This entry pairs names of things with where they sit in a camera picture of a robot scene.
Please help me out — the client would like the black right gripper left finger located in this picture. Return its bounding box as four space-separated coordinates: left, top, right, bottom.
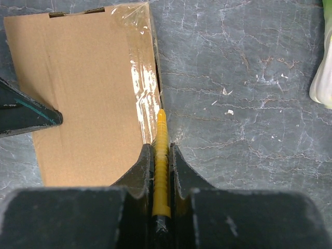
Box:
1 144 154 248

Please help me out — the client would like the green bok choy toy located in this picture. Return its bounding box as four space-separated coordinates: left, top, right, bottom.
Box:
309 0 331 109

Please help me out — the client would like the yellow utility knife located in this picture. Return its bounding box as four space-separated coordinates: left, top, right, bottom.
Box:
151 109 172 248

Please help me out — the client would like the brown cardboard express box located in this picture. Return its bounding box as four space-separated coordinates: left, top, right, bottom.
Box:
4 2 161 187

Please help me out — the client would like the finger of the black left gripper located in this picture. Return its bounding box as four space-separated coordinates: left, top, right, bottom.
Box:
1 79 63 137

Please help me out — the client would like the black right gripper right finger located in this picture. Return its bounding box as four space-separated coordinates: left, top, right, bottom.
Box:
170 144 331 248

